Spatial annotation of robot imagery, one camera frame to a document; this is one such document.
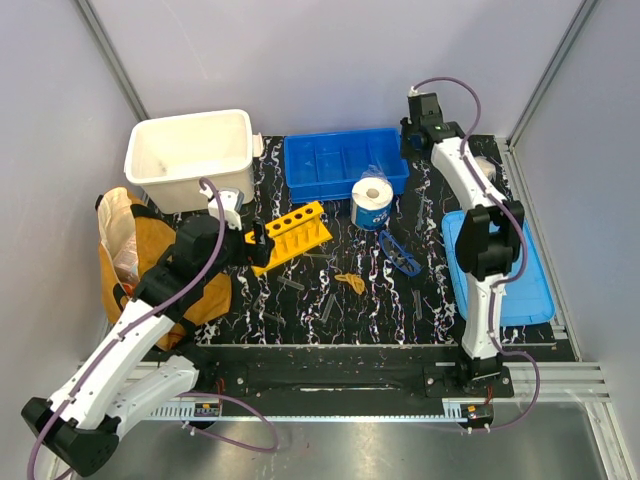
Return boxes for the yellow test tube rack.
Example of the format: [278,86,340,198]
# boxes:
[252,201,333,277]

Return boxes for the glass test tube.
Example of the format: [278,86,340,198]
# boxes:
[412,290,423,320]
[277,276,305,291]
[320,293,336,324]

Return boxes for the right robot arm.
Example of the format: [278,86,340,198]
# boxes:
[401,90,526,396]

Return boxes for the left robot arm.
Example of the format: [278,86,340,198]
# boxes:
[21,215,274,476]

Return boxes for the white gauze in bag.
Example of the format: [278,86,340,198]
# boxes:
[475,156,497,182]

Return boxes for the wrapped tissue paper roll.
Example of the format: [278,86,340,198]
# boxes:
[351,165,394,231]

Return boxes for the blue compartment tray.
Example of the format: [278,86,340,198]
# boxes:
[284,128,409,204]

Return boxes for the tan rubber tubing knot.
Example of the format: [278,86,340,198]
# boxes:
[334,273,366,295]

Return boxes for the white plastic bin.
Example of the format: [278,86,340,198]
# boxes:
[124,109,264,214]

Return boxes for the blue safety goggles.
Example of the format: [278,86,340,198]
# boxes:
[378,230,422,277]

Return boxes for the light blue plastic lid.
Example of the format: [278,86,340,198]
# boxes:
[441,210,555,328]

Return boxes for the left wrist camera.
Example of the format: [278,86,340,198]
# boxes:
[208,188,244,231]

